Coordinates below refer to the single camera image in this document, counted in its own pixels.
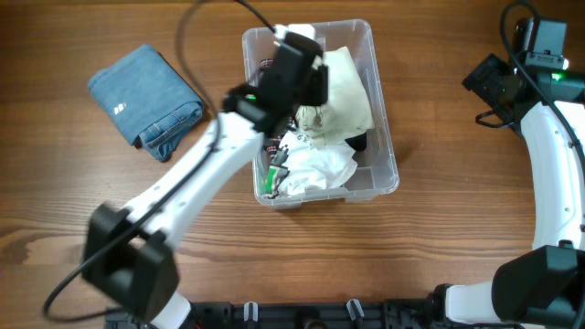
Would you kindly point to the white printed t-shirt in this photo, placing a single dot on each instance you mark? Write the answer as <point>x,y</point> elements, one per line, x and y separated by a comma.
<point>299,167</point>

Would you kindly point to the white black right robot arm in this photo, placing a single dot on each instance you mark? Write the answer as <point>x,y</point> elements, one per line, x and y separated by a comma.
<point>545,287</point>

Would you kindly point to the cream cloth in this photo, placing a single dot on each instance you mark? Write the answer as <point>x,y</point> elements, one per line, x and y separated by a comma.
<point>347,112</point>

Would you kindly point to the clear plastic storage bin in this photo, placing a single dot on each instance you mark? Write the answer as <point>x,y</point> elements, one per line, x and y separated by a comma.
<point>377,173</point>

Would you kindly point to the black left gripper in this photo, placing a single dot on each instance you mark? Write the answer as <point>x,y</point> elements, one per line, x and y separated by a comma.
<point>322,81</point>

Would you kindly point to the black garment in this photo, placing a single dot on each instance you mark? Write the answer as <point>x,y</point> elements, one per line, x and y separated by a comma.
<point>358,143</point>

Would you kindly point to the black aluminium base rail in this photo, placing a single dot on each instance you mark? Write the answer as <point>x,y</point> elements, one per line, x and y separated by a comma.
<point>390,314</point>

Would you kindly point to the blue jeans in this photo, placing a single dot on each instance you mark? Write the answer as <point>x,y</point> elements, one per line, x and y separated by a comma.
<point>149,103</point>

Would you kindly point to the red navy plaid shirt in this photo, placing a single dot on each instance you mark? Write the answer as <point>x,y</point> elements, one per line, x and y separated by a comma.
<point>272,144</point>

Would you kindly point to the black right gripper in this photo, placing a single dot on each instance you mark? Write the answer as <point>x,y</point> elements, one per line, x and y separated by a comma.
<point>483,78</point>

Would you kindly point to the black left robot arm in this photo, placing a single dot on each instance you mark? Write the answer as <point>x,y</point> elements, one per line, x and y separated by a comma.
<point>130,253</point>

